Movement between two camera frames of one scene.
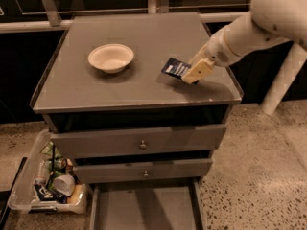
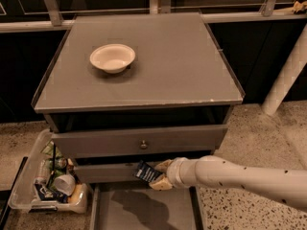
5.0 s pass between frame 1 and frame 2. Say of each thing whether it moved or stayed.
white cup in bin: stayed
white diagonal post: stayed
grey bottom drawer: stayed
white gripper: moved
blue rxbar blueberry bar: moved
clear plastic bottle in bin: stayed
